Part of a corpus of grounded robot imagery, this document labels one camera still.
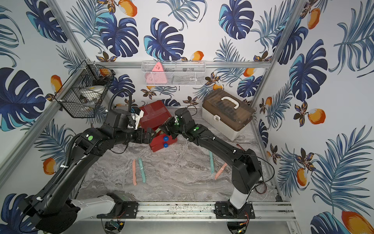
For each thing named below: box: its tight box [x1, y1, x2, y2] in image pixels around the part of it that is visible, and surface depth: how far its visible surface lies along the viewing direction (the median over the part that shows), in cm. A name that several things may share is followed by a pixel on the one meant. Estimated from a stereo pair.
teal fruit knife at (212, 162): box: [208, 150, 215, 174], surface depth 93 cm
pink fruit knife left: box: [132, 158, 137, 186], surface depth 89 cm
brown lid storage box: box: [201, 88, 256, 141], surface depth 97 cm
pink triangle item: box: [145, 61, 168, 84], surface depth 92 cm
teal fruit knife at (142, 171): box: [138, 157, 147, 183], surface depth 90 cm
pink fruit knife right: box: [214, 162, 228, 180], surface depth 90 cm
